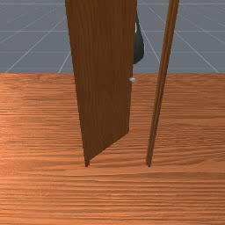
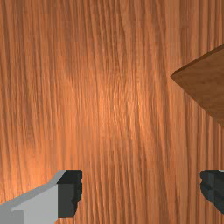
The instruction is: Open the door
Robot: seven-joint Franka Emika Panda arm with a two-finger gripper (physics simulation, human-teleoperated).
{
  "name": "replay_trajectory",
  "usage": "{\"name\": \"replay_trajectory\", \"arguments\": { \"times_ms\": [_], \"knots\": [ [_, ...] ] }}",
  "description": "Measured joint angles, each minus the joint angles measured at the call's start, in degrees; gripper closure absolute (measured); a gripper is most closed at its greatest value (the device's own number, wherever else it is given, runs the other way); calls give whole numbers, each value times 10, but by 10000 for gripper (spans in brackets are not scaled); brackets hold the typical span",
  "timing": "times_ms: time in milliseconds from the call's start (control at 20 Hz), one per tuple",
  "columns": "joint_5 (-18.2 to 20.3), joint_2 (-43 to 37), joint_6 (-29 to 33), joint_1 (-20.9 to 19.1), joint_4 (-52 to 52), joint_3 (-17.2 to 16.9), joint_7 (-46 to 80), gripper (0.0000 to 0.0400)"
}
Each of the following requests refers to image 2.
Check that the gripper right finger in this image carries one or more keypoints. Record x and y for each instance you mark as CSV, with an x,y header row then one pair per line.
x,y
214,186

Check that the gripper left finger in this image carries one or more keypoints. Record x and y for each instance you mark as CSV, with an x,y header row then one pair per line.
x,y
40,201

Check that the brown wooden door frame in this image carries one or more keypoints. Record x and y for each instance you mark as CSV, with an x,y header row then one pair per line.
x,y
204,81

